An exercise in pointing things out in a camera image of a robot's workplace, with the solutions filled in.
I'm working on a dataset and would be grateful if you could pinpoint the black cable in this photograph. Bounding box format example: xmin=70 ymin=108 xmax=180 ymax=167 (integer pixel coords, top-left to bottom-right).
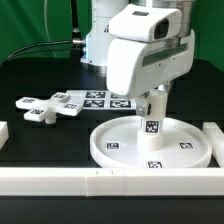
xmin=0 ymin=40 xmax=75 ymax=66

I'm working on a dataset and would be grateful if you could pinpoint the white barrier block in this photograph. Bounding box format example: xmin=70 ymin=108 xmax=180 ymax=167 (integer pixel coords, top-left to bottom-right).
xmin=0 ymin=121 xmax=9 ymax=150
xmin=203 ymin=122 xmax=224 ymax=168

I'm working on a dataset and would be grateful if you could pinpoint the white front barrier rail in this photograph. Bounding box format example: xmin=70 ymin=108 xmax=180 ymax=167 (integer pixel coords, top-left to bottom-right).
xmin=0 ymin=168 xmax=224 ymax=196

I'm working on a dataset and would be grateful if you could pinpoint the white left barrier block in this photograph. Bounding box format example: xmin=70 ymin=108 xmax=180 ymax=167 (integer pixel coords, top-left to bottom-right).
xmin=0 ymin=121 xmax=9 ymax=150

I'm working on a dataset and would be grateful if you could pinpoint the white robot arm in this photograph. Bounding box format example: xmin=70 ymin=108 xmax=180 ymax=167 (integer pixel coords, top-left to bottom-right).
xmin=81 ymin=0 xmax=196 ymax=117

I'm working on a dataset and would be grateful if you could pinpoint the thin grey cable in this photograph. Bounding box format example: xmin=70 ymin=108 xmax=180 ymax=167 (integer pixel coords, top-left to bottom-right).
xmin=43 ymin=0 xmax=58 ymax=59

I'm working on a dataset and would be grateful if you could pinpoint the white marker tag plate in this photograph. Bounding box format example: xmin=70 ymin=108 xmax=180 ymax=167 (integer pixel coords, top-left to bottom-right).
xmin=67 ymin=90 xmax=136 ymax=110

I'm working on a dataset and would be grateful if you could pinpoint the black cable connector post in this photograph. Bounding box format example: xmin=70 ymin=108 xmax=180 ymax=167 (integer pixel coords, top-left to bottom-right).
xmin=70 ymin=0 xmax=85 ymax=56

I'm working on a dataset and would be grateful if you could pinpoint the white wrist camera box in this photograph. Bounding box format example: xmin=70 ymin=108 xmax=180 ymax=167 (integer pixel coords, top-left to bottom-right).
xmin=109 ymin=4 xmax=182 ymax=43

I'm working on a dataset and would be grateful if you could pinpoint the white right barrier block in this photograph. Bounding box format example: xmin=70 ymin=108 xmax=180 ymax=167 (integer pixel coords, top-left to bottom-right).
xmin=203 ymin=122 xmax=224 ymax=168

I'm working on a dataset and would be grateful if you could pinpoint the white cross-shaped table base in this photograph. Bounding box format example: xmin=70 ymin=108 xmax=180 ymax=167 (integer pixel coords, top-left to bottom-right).
xmin=16 ymin=92 xmax=83 ymax=124

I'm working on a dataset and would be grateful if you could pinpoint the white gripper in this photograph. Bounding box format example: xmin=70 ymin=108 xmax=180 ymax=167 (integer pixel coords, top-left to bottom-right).
xmin=106 ymin=31 xmax=195 ymax=117

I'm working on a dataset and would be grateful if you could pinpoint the white round table top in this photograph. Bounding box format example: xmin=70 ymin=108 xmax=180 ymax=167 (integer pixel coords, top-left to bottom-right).
xmin=90 ymin=116 xmax=212 ymax=168

